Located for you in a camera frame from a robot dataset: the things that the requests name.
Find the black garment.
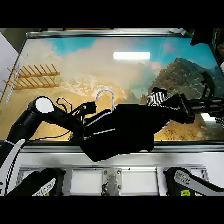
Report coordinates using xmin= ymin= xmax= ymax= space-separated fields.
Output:
xmin=79 ymin=86 xmax=188 ymax=163

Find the white clothes hanger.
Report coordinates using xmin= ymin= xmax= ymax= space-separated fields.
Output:
xmin=94 ymin=88 xmax=117 ymax=113

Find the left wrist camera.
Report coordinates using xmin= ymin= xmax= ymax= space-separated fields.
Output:
xmin=79 ymin=101 xmax=99 ymax=116

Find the black cable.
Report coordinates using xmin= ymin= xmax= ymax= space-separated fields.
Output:
xmin=55 ymin=96 xmax=74 ymax=116

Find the silver frame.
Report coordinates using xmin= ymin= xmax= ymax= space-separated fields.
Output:
xmin=0 ymin=28 xmax=224 ymax=197

